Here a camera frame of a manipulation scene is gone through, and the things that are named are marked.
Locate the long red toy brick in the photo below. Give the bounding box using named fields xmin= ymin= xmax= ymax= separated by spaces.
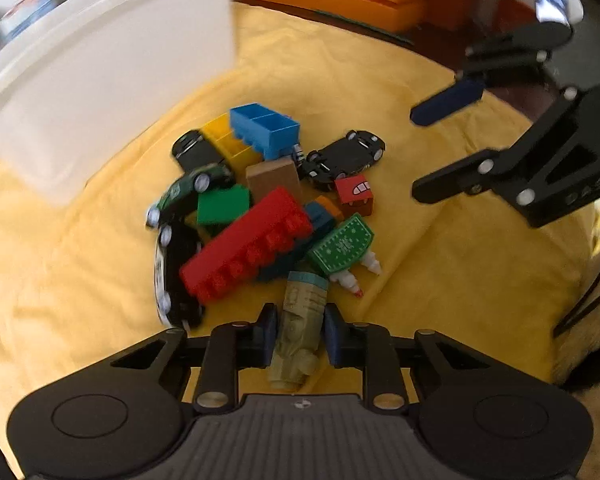
xmin=179 ymin=186 xmax=315 ymax=306

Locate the black toy sports car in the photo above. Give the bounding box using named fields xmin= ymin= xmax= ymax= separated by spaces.
xmin=298 ymin=130 xmax=386 ymax=192

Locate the dark blue toy brick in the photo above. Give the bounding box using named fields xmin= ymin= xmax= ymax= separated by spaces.
xmin=252 ymin=202 xmax=338 ymax=283

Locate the orange toy block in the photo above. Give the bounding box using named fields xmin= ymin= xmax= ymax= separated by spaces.
xmin=315 ymin=195 xmax=343 ymax=221

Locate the green patterned toy block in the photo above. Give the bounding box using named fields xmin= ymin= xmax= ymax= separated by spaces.
xmin=307 ymin=212 xmax=383 ymax=300

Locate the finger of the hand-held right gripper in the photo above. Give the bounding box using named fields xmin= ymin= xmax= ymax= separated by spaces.
xmin=411 ymin=84 xmax=600 ymax=229
xmin=411 ymin=21 xmax=576 ymax=128

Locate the small black toy car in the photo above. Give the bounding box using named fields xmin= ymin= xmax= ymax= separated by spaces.
xmin=172 ymin=129 xmax=226 ymax=173

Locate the colourful printed box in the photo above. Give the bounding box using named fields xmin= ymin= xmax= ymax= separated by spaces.
xmin=0 ymin=0 xmax=61 ymax=41

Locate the green toy brick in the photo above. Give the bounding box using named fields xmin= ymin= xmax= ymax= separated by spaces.
xmin=196 ymin=185 xmax=252 ymax=226

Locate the white plastic bin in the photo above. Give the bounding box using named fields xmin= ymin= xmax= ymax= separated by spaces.
xmin=0 ymin=0 xmax=238 ymax=206

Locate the brown toy block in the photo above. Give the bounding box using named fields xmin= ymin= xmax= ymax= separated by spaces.
xmin=245 ymin=156 xmax=301 ymax=206

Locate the pale green toy figurine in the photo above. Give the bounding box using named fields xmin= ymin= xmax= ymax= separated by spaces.
xmin=269 ymin=271 xmax=329 ymax=392

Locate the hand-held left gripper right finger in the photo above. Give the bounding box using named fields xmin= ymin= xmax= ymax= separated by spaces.
xmin=322 ymin=305 xmax=486 ymax=408

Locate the small red face cube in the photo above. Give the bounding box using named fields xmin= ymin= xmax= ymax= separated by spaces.
xmin=334 ymin=175 xmax=376 ymax=217

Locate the cream and black furry cloth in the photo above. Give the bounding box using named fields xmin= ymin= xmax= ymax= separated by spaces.
xmin=552 ymin=305 xmax=600 ymax=398

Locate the black and white toy car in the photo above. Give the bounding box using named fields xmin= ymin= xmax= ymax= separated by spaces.
xmin=152 ymin=220 xmax=206 ymax=331

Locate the green toy car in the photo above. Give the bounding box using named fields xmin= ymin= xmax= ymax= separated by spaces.
xmin=146 ymin=162 xmax=236 ymax=231

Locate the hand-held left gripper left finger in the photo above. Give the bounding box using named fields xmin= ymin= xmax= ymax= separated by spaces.
xmin=111 ymin=302 xmax=281 ymax=408

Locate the yellow cloth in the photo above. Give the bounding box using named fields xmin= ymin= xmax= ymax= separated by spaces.
xmin=0 ymin=0 xmax=600 ymax=480

